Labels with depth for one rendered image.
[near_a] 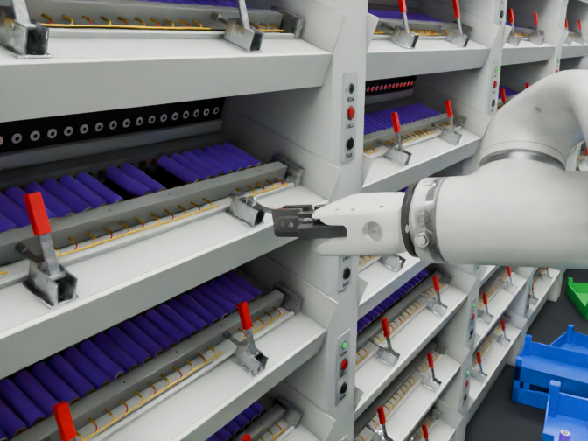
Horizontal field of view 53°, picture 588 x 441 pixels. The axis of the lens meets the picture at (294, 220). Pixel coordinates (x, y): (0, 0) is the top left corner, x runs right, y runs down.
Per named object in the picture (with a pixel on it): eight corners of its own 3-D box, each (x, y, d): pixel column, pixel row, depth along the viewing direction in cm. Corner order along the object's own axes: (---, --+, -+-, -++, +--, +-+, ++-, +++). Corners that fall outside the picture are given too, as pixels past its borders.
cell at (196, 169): (177, 164, 79) (213, 185, 76) (167, 165, 78) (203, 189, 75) (179, 151, 78) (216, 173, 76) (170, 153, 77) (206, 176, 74)
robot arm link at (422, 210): (437, 276, 55) (406, 275, 56) (468, 249, 62) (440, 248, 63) (428, 186, 53) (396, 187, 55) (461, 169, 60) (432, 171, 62)
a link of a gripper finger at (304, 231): (305, 245, 58) (293, 234, 64) (380, 231, 60) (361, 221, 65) (304, 234, 58) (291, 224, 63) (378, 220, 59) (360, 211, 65)
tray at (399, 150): (474, 154, 141) (500, 100, 135) (352, 213, 93) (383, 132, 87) (402, 119, 149) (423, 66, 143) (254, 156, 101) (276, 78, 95)
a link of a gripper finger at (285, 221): (311, 243, 63) (262, 242, 66) (327, 235, 65) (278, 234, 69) (308, 213, 62) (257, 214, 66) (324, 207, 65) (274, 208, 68)
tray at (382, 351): (460, 308, 153) (484, 264, 146) (345, 430, 105) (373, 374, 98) (394, 267, 161) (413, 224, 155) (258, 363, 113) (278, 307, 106)
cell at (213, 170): (187, 161, 81) (223, 183, 78) (178, 163, 79) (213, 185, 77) (191, 149, 80) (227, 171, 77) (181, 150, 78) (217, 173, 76)
